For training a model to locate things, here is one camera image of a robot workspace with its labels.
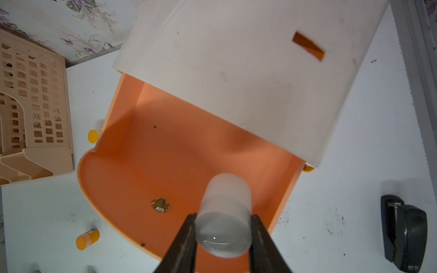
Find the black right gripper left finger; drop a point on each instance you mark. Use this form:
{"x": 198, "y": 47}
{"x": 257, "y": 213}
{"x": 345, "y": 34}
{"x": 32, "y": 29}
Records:
{"x": 181, "y": 256}

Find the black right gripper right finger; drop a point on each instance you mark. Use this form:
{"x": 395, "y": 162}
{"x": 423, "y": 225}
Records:
{"x": 264, "y": 257}

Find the white paint can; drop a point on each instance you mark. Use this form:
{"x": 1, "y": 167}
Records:
{"x": 222, "y": 225}

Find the white oval drawer cabinet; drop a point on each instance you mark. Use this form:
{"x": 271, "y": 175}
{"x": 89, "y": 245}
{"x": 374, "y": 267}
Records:
{"x": 281, "y": 70}

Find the beige desk file organizer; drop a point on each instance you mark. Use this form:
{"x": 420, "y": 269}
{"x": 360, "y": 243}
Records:
{"x": 36, "y": 137}

